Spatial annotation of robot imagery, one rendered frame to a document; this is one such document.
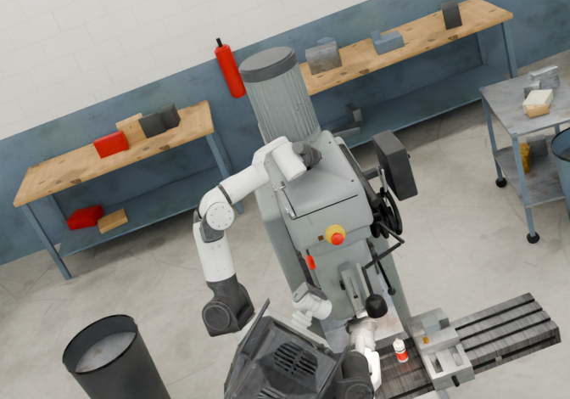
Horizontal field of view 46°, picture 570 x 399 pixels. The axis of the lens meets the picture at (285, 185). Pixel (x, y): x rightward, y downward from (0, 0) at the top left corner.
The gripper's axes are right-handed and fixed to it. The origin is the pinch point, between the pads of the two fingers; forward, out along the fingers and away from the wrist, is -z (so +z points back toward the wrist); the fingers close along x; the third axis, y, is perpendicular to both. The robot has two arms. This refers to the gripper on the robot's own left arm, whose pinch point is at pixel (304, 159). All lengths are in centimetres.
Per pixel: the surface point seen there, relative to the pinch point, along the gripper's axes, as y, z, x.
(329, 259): -34.2, -8.7, -1.1
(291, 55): 34.7, -4.5, 1.8
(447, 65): 89, -474, 49
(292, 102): 19.9, -7.0, -1.9
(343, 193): -13.6, 13.8, 12.7
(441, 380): -87, -35, 24
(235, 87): 105, -379, -140
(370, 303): -51, -7, 10
